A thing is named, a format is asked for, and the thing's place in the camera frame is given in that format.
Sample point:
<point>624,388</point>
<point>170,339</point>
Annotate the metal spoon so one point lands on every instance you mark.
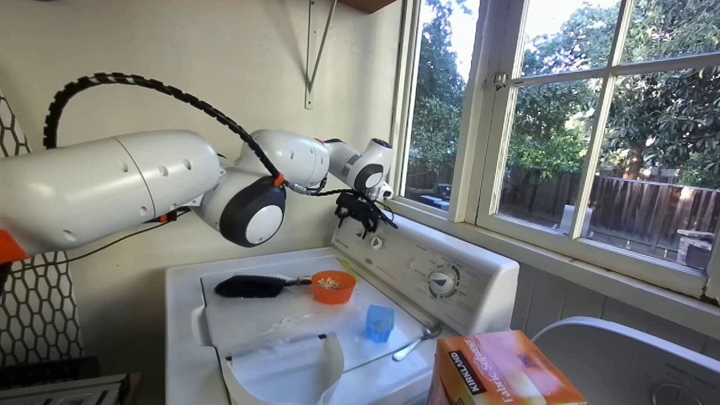
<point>410,347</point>

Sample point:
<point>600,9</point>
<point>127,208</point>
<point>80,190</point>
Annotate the large white timer knob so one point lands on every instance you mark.
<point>442,281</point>

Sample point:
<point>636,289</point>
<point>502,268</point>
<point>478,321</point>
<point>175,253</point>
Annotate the orange plastic bowl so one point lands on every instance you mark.
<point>333,289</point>

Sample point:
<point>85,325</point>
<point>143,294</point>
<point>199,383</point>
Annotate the grey slatted rack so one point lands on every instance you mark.
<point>59,386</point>

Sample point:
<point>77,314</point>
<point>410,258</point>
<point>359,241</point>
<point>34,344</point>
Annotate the orange cardboard box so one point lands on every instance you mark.
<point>502,371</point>

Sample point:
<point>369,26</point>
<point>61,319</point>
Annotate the wooden shelf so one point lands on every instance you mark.
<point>368,6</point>

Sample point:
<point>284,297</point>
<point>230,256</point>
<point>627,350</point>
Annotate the black brush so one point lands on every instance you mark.
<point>249,286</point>

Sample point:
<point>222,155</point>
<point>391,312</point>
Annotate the white window frame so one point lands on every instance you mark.
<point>491,172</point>

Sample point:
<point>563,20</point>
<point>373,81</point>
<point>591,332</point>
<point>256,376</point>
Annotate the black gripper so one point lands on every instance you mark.
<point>359,206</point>

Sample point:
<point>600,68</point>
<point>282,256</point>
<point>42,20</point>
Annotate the brown wooden fence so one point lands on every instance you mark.
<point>644,206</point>

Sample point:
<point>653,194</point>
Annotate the white load size knob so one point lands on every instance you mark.
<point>376,244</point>

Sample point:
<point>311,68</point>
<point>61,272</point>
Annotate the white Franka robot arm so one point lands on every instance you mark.
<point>113,188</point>

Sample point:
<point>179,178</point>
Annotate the white washer lid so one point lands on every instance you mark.
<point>278,319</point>

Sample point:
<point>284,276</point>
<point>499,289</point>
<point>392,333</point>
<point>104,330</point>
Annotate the white Amana washing machine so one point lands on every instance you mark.
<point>226,351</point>

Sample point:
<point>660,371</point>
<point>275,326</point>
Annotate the blue plastic cup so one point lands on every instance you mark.
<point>378,325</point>

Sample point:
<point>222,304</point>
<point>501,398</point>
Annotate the honeycomb patterned board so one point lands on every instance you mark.
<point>46,315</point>

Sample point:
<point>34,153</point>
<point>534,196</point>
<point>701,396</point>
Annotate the metal shelf bracket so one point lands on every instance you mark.
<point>310,68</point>

